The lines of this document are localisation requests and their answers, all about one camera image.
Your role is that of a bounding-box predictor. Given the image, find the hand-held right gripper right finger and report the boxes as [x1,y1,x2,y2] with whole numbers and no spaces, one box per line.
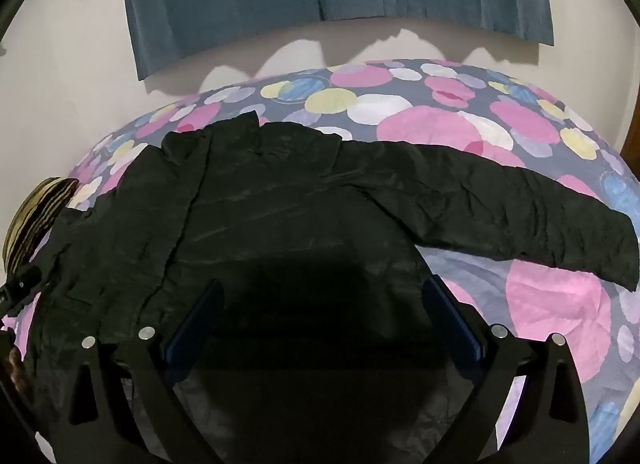
[421,274,591,464]

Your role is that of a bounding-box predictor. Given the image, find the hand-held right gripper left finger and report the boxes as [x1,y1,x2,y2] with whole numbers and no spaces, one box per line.
[65,278,226,464]

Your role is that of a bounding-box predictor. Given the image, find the black jacket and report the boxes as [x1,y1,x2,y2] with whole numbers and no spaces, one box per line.
[20,112,640,464]

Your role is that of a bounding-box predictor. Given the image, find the circle-patterned bed sheet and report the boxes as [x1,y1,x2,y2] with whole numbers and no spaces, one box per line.
[0,59,640,460]

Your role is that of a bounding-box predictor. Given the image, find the brown wooden furniture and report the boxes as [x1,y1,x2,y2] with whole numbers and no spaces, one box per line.
[620,107,640,162]

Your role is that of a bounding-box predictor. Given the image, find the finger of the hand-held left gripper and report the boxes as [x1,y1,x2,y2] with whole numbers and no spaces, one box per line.
[0,264,42,319]

